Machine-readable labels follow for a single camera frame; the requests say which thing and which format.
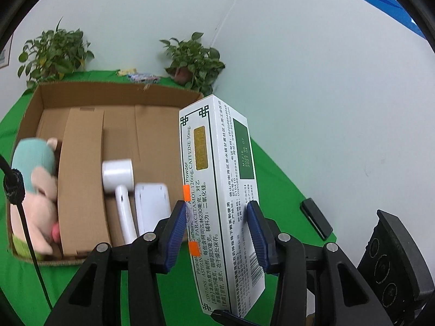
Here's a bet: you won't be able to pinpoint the long brown cardboard box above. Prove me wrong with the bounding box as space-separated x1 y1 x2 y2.
57 108 113 259

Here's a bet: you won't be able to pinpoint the black cable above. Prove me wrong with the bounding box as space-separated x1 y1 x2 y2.
0 154 53 309

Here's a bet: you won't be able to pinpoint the pink and teal plush toy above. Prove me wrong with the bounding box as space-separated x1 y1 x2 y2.
10 137 63 262

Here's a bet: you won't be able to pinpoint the wall poster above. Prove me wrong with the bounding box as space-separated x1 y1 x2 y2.
0 34 14 70

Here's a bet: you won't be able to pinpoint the white flat device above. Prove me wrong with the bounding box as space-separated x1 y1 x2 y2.
134 183 172 236

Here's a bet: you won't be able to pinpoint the white hair dryer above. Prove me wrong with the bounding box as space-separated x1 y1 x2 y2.
102 159 138 245

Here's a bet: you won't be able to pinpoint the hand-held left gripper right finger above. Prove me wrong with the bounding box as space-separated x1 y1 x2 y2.
246 201 393 326

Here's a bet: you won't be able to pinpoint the small green potted plant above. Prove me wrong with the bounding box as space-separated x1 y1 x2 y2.
160 32 226 90

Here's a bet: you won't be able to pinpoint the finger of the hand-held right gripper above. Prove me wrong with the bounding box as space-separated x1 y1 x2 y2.
211 308 246 326

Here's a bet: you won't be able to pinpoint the large cardboard box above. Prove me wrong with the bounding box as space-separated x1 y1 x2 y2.
6 81 204 266

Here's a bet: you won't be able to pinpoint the black rectangular device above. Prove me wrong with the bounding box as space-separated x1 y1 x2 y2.
300 198 334 240

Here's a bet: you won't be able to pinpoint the bushy green potted plant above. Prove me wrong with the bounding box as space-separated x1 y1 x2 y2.
17 18 95 92

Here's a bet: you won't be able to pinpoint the green tablecloth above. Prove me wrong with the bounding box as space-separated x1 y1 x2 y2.
0 71 337 326

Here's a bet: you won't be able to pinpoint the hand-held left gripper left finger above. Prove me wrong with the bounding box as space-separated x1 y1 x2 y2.
44 201 187 326

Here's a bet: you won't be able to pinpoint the white medicine box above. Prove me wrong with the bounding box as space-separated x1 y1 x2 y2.
178 94 266 320

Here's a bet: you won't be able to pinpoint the colourful packet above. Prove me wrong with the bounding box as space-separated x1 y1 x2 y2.
117 70 161 83

